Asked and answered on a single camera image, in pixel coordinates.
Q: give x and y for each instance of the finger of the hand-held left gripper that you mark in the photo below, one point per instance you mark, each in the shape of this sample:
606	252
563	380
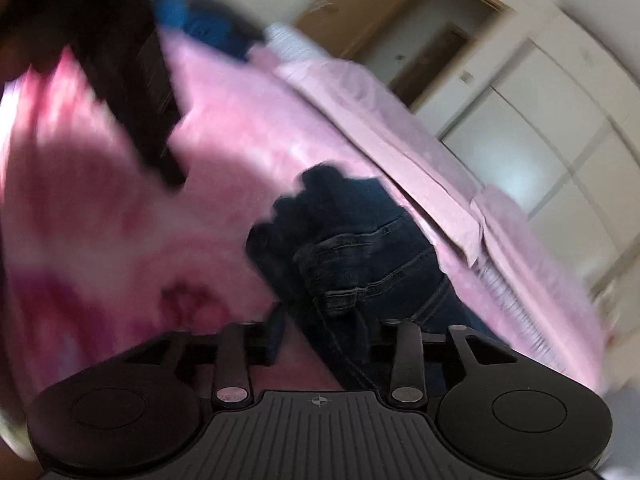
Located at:
162	160

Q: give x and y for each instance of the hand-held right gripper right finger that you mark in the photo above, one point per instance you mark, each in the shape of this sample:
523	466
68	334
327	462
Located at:
406	355

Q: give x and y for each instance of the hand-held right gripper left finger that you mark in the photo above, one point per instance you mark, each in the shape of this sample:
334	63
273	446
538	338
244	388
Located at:
232	360

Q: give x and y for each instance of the pink floral blanket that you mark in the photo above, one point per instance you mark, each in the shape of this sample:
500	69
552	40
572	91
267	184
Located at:
215	160

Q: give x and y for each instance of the white wardrobe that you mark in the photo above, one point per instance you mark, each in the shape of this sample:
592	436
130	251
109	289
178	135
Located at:
545	135

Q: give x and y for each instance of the pink pillow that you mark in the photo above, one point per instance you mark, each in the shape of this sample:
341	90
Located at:
380	125
530	270

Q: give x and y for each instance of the blue cloth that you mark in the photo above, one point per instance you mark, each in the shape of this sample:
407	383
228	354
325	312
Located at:
200	20

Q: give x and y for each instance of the wooden door frame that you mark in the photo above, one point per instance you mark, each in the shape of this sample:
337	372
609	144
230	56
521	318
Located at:
395	15

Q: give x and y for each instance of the blue denim jeans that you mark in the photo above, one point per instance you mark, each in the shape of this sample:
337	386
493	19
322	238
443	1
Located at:
360	250

